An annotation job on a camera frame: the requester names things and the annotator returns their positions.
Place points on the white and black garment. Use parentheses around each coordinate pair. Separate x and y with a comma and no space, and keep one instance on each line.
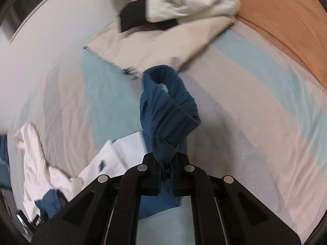
(191,0)

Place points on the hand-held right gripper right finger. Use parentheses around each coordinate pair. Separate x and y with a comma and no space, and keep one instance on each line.
(180,182)

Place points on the blue pants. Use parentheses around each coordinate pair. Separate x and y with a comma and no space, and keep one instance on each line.
(163,112)

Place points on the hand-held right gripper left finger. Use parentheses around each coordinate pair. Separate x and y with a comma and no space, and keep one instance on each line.
(152,181)

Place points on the dark blue garment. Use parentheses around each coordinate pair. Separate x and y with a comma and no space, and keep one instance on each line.
(49,201)
(3,149)

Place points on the striped bed sheet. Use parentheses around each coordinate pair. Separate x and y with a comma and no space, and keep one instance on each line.
(230,107)

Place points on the light blue cloth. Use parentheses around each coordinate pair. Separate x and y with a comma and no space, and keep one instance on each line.
(4,174)

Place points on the white shirt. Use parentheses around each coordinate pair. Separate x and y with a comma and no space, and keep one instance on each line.
(33,158)

